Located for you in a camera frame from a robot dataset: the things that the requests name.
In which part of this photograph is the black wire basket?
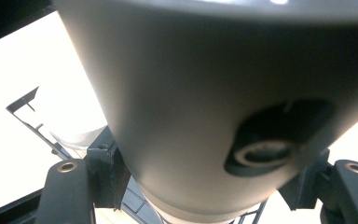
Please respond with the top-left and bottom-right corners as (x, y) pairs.
(0, 86), (269, 224)

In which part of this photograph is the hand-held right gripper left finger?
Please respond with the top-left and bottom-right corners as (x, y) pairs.
(85, 125), (131, 210)

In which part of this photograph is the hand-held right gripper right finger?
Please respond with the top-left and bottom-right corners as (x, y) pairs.
(279, 148), (337, 212)

